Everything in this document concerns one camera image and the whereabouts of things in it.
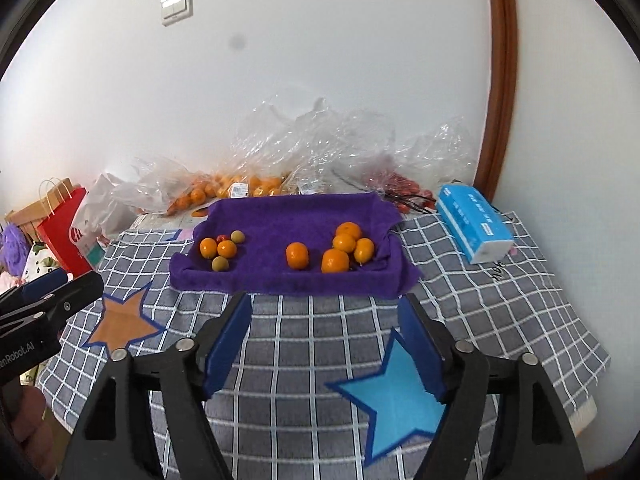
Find green longan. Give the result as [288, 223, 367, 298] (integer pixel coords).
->
[230, 230, 246, 244]
[210, 256, 230, 272]

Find small orange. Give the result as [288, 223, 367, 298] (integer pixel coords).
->
[217, 240, 238, 259]
[332, 233, 357, 254]
[198, 237, 217, 260]

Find oval orange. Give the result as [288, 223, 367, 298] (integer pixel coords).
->
[352, 237, 375, 266]

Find large orange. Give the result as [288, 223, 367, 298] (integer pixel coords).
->
[335, 221, 362, 240]
[321, 248, 350, 274]

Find person's left hand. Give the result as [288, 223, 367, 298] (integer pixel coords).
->
[12, 386, 56, 479]

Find red paper bag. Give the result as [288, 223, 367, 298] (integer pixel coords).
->
[36, 179, 93, 278]

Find white plastic bag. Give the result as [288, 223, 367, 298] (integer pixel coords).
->
[70, 174, 138, 268]

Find brown paper bag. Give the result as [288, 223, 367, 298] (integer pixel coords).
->
[4, 178, 77, 243]

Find clear bag left oranges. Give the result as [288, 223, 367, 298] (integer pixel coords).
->
[111, 156, 205, 214]

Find grey checked tablecloth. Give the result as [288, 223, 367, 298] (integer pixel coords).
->
[37, 209, 612, 480]

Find blue tissue pack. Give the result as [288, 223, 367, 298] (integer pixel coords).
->
[436, 183, 514, 264]

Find clear bag of oranges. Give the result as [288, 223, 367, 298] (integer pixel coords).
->
[165, 98, 396, 216]

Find purple towel covered tray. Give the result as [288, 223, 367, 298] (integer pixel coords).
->
[169, 193, 421, 299]

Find black glasses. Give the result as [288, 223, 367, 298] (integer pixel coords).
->
[332, 169, 436, 214]

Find clear bag of tomatoes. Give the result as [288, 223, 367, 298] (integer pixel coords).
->
[344, 117, 480, 198]

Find white wall switch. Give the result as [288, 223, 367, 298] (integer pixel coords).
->
[160, 0, 193, 26]

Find brown wooden door frame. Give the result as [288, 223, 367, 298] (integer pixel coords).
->
[474, 0, 518, 202]

